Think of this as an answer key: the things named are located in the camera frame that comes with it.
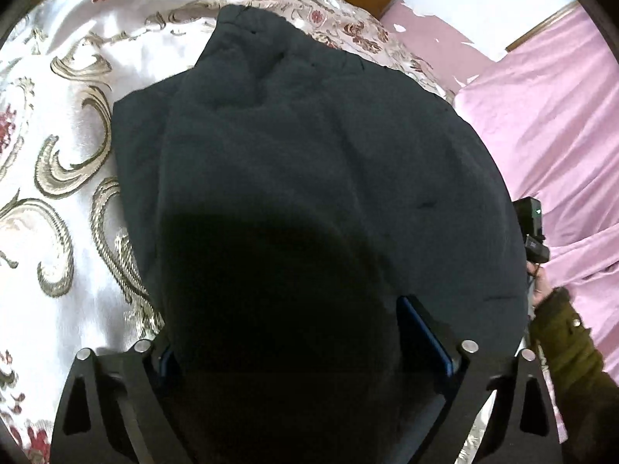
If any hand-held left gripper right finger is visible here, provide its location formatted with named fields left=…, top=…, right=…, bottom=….
left=397, top=295, right=564, bottom=464

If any person's right hand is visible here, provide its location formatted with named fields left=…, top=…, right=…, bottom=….
left=527, top=262, right=553, bottom=311

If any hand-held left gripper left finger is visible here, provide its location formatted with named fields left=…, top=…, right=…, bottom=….
left=50, top=338, right=194, bottom=464

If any black padded jacket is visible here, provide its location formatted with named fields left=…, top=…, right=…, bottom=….
left=112, top=4, right=530, bottom=464

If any pink bed sheet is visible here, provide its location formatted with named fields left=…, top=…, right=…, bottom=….
left=452, top=7, right=619, bottom=431

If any floral patterned bedspread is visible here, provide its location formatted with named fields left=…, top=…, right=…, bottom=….
left=0, top=0, right=533, bottom=464

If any wooden bed frame rail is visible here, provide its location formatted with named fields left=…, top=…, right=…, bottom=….
left=505, top=1, right=580, bottom=53

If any person's right forearm olive sleeve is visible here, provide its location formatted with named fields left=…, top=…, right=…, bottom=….
left=527, top=286, right=619, bottom=464

